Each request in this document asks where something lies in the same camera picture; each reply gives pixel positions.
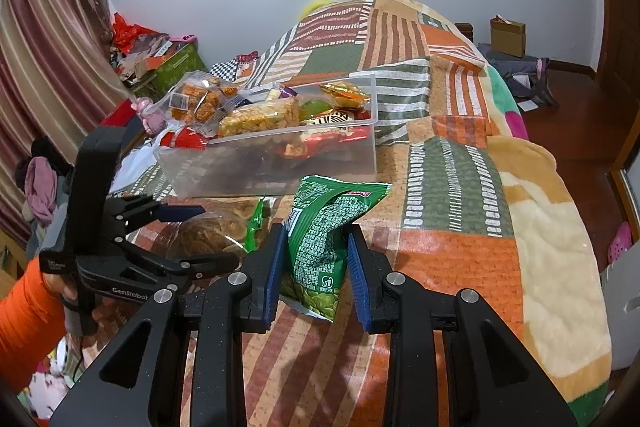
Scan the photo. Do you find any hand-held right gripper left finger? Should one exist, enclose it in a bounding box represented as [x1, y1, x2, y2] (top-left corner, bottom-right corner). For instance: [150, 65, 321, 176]
[50, 223, 290, 427]

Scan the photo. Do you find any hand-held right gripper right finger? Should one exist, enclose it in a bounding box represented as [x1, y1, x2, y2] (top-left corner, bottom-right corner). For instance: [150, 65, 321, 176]
[346, 224, 578, 427]

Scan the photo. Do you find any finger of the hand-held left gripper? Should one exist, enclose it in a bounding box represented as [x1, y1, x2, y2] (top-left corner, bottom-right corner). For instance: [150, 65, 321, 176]
[107, 194, 207, 240]
[125, 242, 241, 290]

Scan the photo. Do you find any clear bag of brown noodles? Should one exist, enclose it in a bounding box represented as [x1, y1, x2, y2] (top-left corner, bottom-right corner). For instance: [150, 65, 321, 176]
[167, 199, 261, 260]

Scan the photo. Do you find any green snack packet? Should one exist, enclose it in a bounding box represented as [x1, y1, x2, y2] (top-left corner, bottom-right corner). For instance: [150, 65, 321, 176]
[280, 175, 393, 324]

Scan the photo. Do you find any clear plastic box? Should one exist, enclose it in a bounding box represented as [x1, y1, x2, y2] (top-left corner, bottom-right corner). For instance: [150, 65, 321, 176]
[152, 73, 378, 198]

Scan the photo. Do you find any clear bag of orange packets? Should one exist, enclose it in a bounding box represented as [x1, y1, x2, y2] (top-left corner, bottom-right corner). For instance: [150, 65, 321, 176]
[150, 74, 251, 140]

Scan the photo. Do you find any clear bag of puffed bars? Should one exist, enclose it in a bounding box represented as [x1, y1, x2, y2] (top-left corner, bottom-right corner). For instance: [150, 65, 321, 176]
[217, 99, 301, 138]

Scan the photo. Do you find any red peanut snack packet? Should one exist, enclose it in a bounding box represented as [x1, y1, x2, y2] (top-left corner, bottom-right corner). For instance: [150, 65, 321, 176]
[277, 127, 371, 160]

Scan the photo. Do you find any purple label roll packet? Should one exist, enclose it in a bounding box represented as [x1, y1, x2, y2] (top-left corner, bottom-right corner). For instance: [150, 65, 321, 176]
[265, 84, 301, 105]

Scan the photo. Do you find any gold red snack packet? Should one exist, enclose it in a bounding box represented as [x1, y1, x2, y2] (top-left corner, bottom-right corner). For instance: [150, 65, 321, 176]
[319, 79, 373, 108]

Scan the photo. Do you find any person's left forearm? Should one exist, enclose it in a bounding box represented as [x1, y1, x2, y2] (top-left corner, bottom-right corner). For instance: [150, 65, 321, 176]
[0, 257, 68, 395]

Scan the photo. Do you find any person's left hand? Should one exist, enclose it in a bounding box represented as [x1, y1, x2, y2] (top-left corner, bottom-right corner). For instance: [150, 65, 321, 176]
[42, 273, 118, 338]

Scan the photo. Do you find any small green packet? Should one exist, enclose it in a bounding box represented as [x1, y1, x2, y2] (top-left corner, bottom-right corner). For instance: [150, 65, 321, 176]
[244, 197, 277, 254]

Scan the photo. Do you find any pile of clothes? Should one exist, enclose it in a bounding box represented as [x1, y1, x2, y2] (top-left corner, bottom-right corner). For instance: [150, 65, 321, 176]
[15, 137, 76, 228]

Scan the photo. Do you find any pale grey plastic bag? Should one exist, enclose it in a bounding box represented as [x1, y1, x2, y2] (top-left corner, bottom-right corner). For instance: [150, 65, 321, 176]
[107, 144, 166, 195]

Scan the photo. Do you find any pink toy figure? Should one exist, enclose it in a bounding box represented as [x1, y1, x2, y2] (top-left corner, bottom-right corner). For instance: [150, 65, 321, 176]
[132, 99, 166, 132]

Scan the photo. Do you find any patchwork striped blanket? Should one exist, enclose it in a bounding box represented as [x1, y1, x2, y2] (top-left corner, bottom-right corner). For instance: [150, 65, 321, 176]
[107, 0, 613, 427]

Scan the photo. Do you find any green cardboard box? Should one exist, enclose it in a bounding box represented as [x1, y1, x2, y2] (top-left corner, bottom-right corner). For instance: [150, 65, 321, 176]
[150, 42, 208, 95]

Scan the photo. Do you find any checkered patterned quilt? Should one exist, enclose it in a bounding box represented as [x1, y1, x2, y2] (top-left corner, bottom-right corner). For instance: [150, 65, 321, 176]
[210, 52, 261, 80]

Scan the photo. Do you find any striped pink curtain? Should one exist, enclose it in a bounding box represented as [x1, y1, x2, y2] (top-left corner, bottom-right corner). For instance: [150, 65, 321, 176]
[0, 0, 118, 248]

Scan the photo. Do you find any striped biscuit packet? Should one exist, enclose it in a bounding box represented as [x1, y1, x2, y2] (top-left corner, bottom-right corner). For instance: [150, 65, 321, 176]
[300, 109, 371, 128]

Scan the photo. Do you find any red plastic bag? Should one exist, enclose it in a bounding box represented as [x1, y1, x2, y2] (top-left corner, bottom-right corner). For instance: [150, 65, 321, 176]
[111, 13, 161, 52]

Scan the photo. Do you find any grey backpack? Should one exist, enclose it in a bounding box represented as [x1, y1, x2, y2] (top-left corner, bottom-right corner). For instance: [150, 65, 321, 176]
[480, 42, 556, 108]

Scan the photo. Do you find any pink slipper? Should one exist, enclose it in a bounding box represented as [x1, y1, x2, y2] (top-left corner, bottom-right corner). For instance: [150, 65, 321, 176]
[609, 222, 632, 260]

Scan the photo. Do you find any white appliance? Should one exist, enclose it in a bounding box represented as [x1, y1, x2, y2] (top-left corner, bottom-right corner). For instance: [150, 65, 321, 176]
[597, 242, 640, 373]

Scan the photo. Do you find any brown paper bag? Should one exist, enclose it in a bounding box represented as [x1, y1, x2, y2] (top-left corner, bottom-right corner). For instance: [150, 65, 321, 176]
[489, 16, 527, 58]

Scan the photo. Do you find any brown wooden door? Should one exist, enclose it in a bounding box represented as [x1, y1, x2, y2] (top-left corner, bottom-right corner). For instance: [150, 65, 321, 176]
[592, 0, 640, 188]

